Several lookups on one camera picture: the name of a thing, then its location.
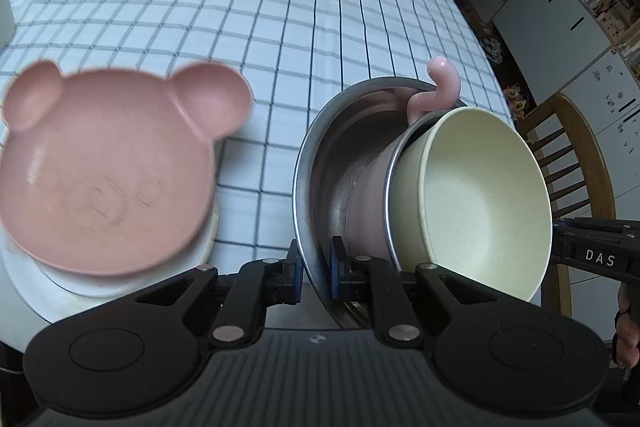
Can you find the checked white tablecloth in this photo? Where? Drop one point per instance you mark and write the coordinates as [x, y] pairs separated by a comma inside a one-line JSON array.
[[250, 7]]

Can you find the large stainless steel bowl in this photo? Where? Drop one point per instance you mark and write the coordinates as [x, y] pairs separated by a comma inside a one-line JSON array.
[[325, 167]]

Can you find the cream bowl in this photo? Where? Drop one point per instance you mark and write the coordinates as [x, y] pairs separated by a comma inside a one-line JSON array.
[[475, 197]]

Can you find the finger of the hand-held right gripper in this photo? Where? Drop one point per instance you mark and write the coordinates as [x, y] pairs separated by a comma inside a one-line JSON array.
[[600, 227]]

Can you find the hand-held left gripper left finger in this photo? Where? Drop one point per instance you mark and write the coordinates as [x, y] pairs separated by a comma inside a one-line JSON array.
[[295, 269]]

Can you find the pair of shoes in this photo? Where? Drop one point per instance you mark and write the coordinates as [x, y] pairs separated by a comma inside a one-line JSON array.
[[515, 99]]

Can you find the white wall cabinet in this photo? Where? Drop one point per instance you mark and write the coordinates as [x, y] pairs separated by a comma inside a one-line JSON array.
[[565, 7]]

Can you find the white steel-lined mug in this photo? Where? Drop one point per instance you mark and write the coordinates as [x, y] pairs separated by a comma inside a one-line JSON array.
[[5, 12]]

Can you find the pink bear-shaped plate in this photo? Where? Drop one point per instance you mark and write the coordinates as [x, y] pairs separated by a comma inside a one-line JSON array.
[[100, 167]]

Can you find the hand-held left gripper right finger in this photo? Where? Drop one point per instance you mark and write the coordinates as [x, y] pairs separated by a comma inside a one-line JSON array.
[[336, 269]]

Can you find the large white plate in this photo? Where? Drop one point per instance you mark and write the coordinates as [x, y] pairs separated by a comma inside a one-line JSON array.
[[30, 292]]

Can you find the person's right hand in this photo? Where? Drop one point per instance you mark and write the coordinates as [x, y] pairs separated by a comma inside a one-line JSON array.
[[629, 327]]

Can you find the wooden chair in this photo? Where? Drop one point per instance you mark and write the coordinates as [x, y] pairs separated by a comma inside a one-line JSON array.
[[575, 147]]

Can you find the pink steel-lined bowl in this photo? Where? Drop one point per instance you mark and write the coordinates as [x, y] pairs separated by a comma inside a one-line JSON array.
[[370, 202]]

